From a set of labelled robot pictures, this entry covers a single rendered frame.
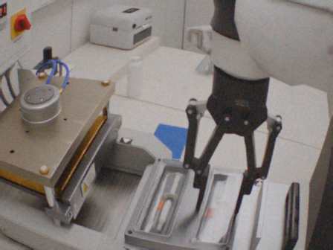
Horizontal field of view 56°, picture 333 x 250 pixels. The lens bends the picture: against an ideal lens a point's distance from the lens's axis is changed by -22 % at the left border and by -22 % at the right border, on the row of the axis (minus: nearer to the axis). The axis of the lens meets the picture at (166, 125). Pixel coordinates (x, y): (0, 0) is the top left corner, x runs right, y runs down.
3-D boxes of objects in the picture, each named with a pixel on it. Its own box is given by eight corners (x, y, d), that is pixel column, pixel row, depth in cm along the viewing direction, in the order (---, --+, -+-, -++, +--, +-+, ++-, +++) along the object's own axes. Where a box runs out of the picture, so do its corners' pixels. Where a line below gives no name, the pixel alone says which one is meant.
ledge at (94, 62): (1, 120, 118) (-1, 109, 116) (105, 38, 184) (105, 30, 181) (56, 143, 110) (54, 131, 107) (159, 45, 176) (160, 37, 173)
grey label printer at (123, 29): (88, 44, 165) (89, 13, 156) (111, 31, 180) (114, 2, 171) (131, 52, 156) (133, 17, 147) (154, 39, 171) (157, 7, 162)
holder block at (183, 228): (124, 242, 54) (123, 234, 53) (156, 167, 70) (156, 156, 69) (227, 260, 51) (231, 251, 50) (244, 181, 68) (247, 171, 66)
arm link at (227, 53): (281, 50, 38) (276, 92, 41) (274, 22, 48) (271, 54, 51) (173, 28, 40) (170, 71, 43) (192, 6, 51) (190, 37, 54)
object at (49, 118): (-37, 178, 54) (-56, 121, 47) (30, 98, 79) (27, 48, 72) (62, 222, 50) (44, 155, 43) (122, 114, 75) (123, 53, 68)
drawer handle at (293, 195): (281, 253, 52) (288, 239, 50) (285, 196, 64) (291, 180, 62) (291, 253, 52) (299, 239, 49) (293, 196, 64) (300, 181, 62)
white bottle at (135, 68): (144, 94, 136) (146, 57, 128) (132, 99, 133) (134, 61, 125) (135, 89, 139) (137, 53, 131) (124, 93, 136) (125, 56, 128)
